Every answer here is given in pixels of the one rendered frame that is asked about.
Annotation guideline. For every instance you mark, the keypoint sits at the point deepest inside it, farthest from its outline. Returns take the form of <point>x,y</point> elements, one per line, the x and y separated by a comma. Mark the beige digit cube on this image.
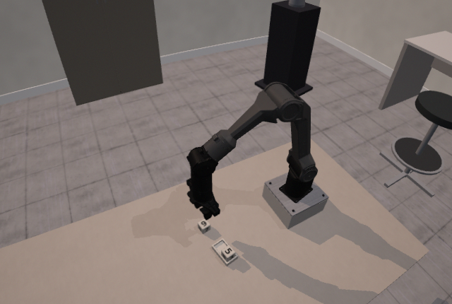
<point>203,226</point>
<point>228,253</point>

